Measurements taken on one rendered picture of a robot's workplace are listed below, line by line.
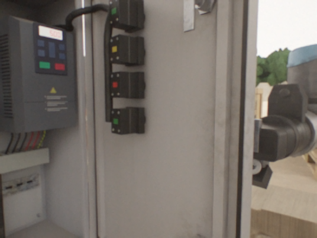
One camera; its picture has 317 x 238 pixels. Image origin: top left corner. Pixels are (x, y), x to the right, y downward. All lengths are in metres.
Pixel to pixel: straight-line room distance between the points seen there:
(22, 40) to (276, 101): 0.48
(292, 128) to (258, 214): 1.27
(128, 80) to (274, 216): 1.38
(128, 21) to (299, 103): 0.31
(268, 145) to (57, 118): 0.42
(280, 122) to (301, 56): 0.19
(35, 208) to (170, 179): 0.47
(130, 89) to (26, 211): 0.49
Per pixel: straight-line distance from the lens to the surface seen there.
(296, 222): 1.63
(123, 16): 0.41
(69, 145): 0.65
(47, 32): 0.56
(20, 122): 0.53
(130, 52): 0.40
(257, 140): 0.36
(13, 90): 0.54
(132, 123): 0.40
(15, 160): 0.65
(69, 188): 0.69
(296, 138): 0.42
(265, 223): 1.67
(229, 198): 0.33
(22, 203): 0.76
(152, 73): 0.41
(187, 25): 0.31
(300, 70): 0.57
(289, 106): 0.47
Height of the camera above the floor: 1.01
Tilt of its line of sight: 5 degrees down
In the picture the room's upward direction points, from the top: straight up
